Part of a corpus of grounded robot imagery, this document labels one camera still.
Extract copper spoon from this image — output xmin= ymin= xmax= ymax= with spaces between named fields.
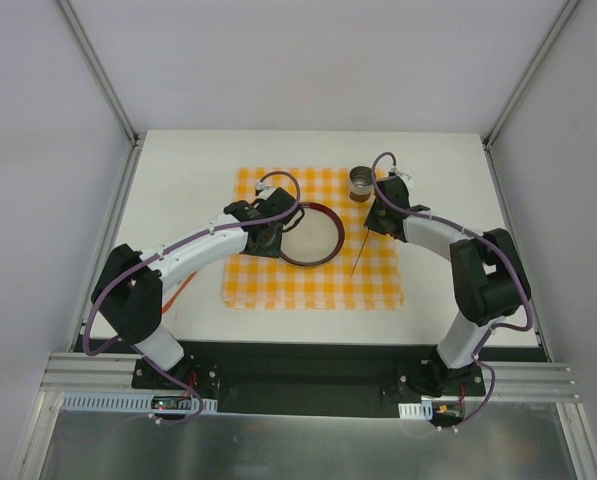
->
xmin=351 ymin=229 xmax=371 ymax=277

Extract metal cup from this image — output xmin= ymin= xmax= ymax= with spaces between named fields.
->
xmin=348 ymin=166 xmax=373 ymax=203

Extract red rimmed cream plate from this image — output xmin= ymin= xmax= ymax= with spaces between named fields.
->
xmin=280 ymin=202 xmax=346 ymax=268

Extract yellow white checkered cloth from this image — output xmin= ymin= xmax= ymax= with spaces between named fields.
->
xmin=222 ymin=167 xmax=404 ymax=310

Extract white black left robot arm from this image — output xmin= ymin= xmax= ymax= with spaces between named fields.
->
xmin=91 ymin=187 xmax=299 ymax=389

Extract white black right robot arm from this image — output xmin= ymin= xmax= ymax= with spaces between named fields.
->
xmin=365 ymin=173 xmax=531 ymax=395

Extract orange chopsticks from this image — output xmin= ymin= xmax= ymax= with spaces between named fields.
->
xmin=161 ymin=273 xmax=196 ymax=314

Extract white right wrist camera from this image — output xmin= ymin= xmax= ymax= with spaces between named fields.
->
xmin=389 ymin=169 xmax=412 ymax=183

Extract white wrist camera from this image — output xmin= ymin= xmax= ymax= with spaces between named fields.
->
xmin=254 ymin=181 xmax=271 ymax=195
xmin=389 ymin=169 xmax=412 ymax=183

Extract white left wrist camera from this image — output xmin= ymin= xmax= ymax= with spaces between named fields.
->
xmin=254 ymin=181 xmax=271 ymax=195

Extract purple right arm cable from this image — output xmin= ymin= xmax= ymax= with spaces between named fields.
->
xmin=371 ymin=152 xmax=535 ymax=436

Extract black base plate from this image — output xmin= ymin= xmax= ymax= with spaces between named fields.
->
xmin=72 ymin=337 xmax=549 ymax=419

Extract aluminium right side rail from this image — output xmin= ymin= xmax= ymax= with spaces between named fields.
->
xmin=482 ymin=142 xmax=553 ymax=362

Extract aluminium rail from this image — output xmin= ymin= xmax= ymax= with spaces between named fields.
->
xmin=40 ymin=352 xmax=582 ymax=403
xmin=482 ymin=142 xmax=553 ymax=362
xmin=67 ymin=133 xmax=146 ymax=353

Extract aluminium left side rail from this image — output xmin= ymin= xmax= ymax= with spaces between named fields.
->
xmin=67 ymin=133 xmax=146 ymax=353

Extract right white cable duct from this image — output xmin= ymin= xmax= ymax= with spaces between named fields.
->
xmin=398 ymin=401 xmax=433 ymax=421

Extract white cable duct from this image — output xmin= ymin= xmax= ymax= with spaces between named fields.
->
xmin=62 ymin=392 xmax=218 ymax=415
xmin=398 ymin=401 xmax=433 ymax=421

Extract aluminium front rail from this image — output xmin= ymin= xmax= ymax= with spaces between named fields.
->
xmin=40 ymin=352 xmax=582 ymax=403

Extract aluminium frame post left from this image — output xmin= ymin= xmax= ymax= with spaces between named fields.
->
xmin=54 ymin=0 xmax=140 ymax=146

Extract aluminium frame post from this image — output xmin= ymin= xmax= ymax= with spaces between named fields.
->
xmin=482 ymin=0 xmax=582 ymax=151
xmin=54 ymin=0 xmax=140 ymax=146

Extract left white cable duct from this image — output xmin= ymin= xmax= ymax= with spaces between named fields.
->
xmin=62 ymin=392 xmax=218 ymax=415

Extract aluminium frame post right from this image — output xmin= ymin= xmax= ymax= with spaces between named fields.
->
xmin=482 ymin=0 xmax=582 ymax=151

